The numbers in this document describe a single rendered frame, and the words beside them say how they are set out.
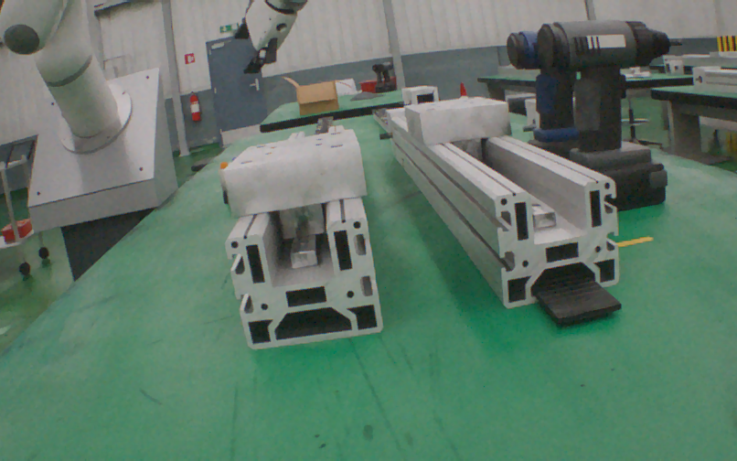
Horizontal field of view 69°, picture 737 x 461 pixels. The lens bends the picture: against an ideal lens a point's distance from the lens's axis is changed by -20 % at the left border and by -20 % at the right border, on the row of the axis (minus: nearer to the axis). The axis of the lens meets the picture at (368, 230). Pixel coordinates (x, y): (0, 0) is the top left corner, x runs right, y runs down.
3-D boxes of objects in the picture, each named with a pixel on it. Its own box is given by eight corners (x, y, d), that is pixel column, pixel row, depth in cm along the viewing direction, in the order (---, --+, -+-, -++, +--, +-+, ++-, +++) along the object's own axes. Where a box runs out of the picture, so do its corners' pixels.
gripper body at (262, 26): (310, 16, 106) (282, 55, 115) (295, -21, 110) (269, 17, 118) (272, 12, 102) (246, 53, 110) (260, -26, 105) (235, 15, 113)
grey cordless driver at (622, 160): (553, 206, 75) (528, 24, 69) (679, 184, 76) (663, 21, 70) (577, 220, 67) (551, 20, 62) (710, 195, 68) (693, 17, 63)
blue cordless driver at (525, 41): (521, 172, 98) (501, 33, 92) (626, 157, 99) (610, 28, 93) (538, 180, 90) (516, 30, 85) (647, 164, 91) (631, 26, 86)
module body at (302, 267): (297, 177, 125) (290, 134, 123) (349, 168, 125) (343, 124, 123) (249, 349, 47) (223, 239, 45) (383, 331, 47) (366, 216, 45)
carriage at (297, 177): (257, 210, 68) (247, 146, 66) (362, 193, 68) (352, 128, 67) (237, 251, 52) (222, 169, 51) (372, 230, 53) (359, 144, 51)
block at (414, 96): (402, 117, 225) (398, 91, 222) (434, 112, 226) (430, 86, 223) (408, 119, 215) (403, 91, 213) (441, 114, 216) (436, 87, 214)
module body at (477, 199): (397, 161, 125) (390, 117, 123) (449, 154, 125) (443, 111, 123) (504, 308, 47) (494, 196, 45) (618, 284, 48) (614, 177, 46)
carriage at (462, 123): (411, 152, 93) (403, 105, 91) (485, 142, 93) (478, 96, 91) (427, 168, 77) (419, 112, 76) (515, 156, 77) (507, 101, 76)
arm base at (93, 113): (48, 155, 123) (16, 103, 107) (74, 89, 132) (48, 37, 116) (119, 153, 122) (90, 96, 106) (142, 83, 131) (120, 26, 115)
